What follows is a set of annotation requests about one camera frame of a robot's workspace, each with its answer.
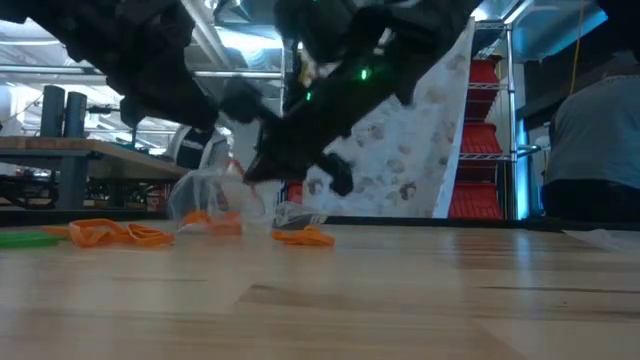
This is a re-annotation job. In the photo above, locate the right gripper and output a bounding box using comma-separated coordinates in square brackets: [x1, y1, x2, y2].
[243, 49, 451, 199]

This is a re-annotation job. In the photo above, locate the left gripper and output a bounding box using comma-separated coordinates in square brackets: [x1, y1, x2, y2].
[62, 19, 282, 132]

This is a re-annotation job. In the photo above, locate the small orange rubber bands clump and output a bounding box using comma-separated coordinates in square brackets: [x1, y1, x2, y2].
[271, 224, 337, 248]

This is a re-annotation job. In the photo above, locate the single orange rubber band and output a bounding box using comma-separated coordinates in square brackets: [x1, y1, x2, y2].
[178, 208, 245, 237]

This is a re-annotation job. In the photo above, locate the orange rubber bands heap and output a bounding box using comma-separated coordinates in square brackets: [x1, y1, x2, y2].
[42, 218, 177, 250]

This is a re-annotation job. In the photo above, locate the person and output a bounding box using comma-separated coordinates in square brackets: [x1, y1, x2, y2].
[167, 124, 232, 171]
[541, 49, 640, 225]

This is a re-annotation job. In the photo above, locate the white floral print cloth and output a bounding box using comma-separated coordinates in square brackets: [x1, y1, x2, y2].
[302, 17, 476, 220]

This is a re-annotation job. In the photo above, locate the dark grey cylinder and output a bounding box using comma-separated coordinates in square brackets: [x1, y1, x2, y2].
[64, 91, 89, 139]
[39, 84, 67, 139]

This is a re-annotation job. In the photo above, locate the chrome wire shelving cart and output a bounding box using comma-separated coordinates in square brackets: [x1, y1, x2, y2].
[279, 19, 544, 221]

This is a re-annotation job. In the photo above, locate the yellow extension cable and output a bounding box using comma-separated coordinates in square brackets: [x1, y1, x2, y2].
[563, 0, 587, 96]

